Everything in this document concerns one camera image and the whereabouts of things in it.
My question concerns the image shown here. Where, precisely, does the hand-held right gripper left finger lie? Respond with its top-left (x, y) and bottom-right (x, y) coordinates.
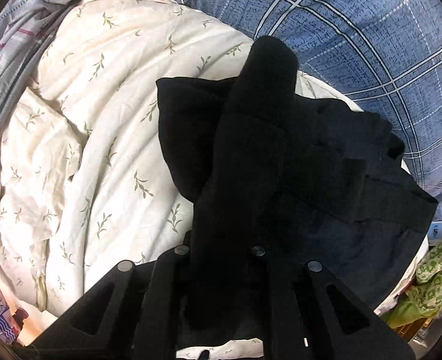
top-left (26, 245), bottom-right (195, 360)

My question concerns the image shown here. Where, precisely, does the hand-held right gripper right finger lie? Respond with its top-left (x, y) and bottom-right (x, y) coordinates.
top-left (251, 245), bottom-right (416, 360)

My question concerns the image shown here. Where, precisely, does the black garment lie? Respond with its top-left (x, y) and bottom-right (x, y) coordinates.
top-left (156, 35), bottom-right (440, 346)

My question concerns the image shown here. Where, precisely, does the green patterned cloth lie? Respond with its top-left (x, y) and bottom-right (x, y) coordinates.
top-left (386, 221), bottom-right (442, 331)

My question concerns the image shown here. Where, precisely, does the white leaf-print duvet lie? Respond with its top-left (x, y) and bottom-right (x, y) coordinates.
top-left (0, 0), bottom-right (428, 360)

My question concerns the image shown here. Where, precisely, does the white label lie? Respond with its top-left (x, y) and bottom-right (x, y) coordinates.
top-left (429, 219), bottom-right (442, 244)

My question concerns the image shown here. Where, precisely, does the blue plaid pillow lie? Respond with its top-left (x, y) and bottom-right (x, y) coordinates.
top-left (179, 0), bottom-right (442, 196)

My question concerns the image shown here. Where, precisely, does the grey cloth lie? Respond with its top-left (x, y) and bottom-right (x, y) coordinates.
top-left (0, 0), bottom-right (105, 166)

